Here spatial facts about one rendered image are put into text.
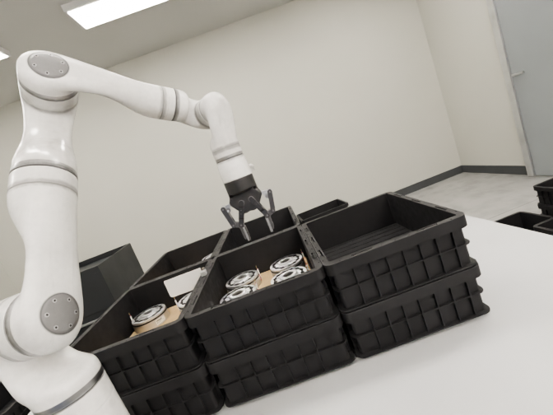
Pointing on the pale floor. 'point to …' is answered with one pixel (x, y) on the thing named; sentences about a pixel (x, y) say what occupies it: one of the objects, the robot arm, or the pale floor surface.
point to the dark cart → (106, 282)
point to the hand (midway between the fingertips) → (258, 230)
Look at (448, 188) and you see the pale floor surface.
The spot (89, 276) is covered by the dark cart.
